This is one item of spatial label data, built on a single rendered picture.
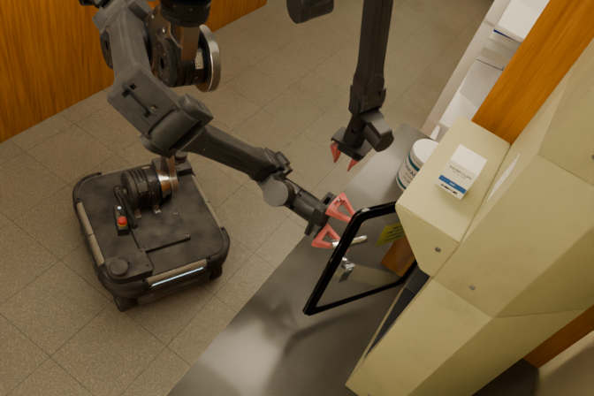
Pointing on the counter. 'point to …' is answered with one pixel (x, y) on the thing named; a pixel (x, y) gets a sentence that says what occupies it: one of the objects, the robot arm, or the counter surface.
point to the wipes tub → (417, 156)
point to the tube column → (574, 122)
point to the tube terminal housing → (494, 281)
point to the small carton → (460, 171)
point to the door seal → (340, 261)
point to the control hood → (427, 238)
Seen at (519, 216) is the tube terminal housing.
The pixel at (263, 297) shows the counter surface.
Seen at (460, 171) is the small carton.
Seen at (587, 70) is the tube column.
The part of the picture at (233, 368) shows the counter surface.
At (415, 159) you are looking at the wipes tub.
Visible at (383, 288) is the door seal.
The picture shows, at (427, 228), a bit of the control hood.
